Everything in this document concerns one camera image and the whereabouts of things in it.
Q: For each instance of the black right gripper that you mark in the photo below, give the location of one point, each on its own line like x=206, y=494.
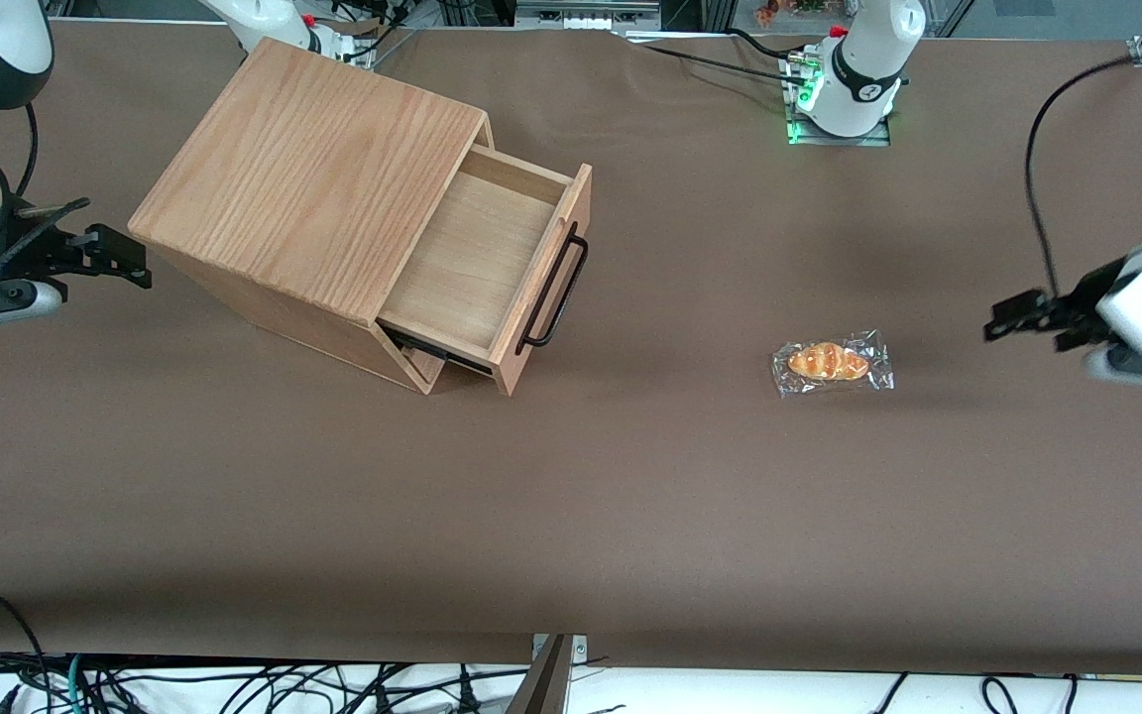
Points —
x=28, y=251

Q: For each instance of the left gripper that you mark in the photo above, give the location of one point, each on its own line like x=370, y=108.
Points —
x=1079, y=299

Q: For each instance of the light wooden drawer cabinet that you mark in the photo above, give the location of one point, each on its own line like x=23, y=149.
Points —
x=303, y=178

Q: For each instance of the packaged croissant in clear wrap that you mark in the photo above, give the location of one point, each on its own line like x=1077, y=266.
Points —
x=829, y=361

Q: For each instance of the dark metal bar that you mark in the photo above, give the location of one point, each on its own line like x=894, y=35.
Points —
x=543, y=684

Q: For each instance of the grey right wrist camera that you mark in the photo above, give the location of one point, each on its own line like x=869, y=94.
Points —
x=6, y=302

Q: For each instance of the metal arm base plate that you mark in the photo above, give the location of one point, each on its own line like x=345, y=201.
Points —
x=876, y=134

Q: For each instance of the small metal table bracket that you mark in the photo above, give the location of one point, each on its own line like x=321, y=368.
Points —
x=579, y=648

